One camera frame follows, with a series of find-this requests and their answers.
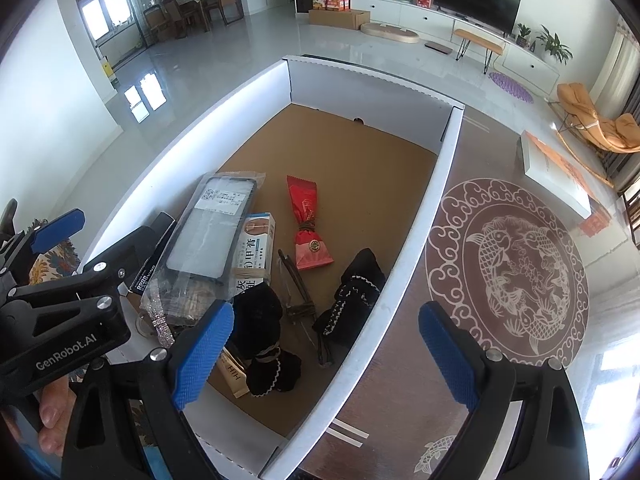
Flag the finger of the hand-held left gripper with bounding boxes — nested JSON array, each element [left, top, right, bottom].
[[75, 224, 167, 287], [0, 209, 87, 292]]

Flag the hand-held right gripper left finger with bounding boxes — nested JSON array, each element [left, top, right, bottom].
[[60, 300, 236, 480]]

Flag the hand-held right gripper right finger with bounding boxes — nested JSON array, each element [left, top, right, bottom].
[[418, 301, 591, 480]]

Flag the gold cosmetic tube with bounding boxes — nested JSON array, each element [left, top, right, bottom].
[[215, 347, 251, 400]]

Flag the black printed box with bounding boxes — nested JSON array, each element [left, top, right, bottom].
[[127, 211, 177, 296]]

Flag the rhinestone hair claw clip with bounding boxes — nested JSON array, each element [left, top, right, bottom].
[[139, 280, 177, 347]]

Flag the packaged phone case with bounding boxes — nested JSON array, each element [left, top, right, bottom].
[[150, 172, 266, 311]]

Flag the clear rimless eyeglasses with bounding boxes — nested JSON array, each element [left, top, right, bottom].
[[276, 249, 335, 367]]

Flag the white green medicine box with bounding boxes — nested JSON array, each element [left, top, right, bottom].
[[231, 211, 278, 303]]

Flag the red foil packet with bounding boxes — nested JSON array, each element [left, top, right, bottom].
[[286, 175, 335, 272]]

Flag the white cardboard box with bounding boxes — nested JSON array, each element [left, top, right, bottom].
[[80, 55, 466, 478]]

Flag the person's left hand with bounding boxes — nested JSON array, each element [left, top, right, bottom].
[[37, 375, 78, 457]]

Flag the floral chair cushion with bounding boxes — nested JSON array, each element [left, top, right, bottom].
[[27, 217, 81, 286]]

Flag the white flat carton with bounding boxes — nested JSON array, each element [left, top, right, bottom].
[[519, 130, 612, 220]]

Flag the wooden dining set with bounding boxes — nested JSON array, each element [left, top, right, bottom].
[[142, 0, 246, 43]]

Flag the purple floor mat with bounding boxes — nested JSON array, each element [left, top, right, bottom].
[[487, 71, 535, 103]]

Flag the orange lounge chair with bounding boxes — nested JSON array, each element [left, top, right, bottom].
[[547, 81, 640, 156]]

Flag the white television cabinet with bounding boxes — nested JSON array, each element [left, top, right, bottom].
[[350, 0, 561, 93]]

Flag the wooden bench with metal legs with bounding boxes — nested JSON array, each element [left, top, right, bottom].
[[452, 28, 506, 75]]

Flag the brown cardboard box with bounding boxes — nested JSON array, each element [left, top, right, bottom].
[[307, 7, 371, 31]]

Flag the beige oval floor mat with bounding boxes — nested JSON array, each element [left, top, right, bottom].
[[360, 21, 422, 45]]

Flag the large green potted plant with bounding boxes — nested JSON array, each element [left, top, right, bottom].
[[536, 25, 573, 66]]

